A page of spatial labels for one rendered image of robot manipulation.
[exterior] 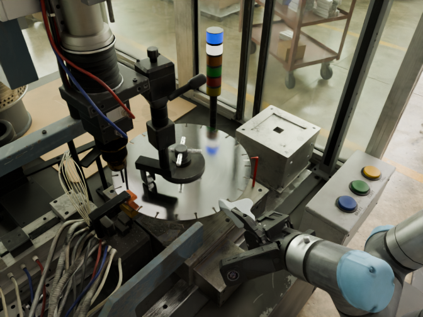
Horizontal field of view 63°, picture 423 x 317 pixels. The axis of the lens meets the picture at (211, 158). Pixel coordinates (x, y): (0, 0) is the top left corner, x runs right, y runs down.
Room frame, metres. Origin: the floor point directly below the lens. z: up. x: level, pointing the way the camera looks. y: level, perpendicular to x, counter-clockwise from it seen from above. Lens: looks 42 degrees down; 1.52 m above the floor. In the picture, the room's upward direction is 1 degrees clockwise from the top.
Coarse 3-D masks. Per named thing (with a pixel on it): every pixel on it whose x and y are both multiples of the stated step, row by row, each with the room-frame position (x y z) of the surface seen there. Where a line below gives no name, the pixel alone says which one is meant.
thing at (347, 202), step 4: (344, 196) 0.55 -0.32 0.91; (348, 196) 0.55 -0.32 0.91; (340, 200) 0.54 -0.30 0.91; (344, 200) 0.54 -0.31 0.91; (348, 200) 0.54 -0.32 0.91; (352, 200) 0.54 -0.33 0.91; (340, 204) 0.53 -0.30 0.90; (344, 204) 0.52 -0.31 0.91; (348, 204) 0.52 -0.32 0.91; (352, 204) 0.52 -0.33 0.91; (344, 208) 0.52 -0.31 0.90; (348, 208) 0.51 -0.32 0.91; (352, 208) 0.51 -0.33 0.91
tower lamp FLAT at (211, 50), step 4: (208, 44) 0.88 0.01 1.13; (220, 44) 0.88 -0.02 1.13; (208, 48) 0.88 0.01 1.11; (212, 48) 0.88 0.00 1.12; (216, 48) 0.88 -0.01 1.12; (220, 48) 0.88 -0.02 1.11; (208, 52) 0.88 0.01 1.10; (212, 52) 0.88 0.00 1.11; (216, 52) 0.88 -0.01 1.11; (220, 52) 0.88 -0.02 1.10
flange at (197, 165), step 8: (176, 160) 0.59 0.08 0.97; (184, 160) 0.59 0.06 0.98; (192, 160) 0.60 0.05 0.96; (200, 160) 0.61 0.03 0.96; (176, 168) 0.58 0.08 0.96; (184, 168) 0.58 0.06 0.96; (192, 168) 0.58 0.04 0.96; (200, 168) 0.58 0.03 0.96; (176, 176) 0.55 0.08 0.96; (184, 176) 0.55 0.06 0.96; (192, 176) 0.55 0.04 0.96
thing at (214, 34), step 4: (208, 28) 0.91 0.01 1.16; (212, 28) 0.91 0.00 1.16; (216, 28) 0.91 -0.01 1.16; (220, 28) 0.91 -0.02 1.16; (208, 32) 0.88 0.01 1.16; (212, 32) 0.88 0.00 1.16; (216, 32) 0.88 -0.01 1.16; (220, 32) 0.88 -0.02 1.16; (208, 36) 0.88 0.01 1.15; (212, 36) 0.88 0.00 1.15; (216, 36) 0.88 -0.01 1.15; (220, 36) 0.88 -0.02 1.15; (208, 40) 0.88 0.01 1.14; (212, 40) 0.88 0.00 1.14; (216, 40) 0.88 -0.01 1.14; (220, 40) 0.88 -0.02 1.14; (212, 44) 0.88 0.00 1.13; (216, 44) 0.88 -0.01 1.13
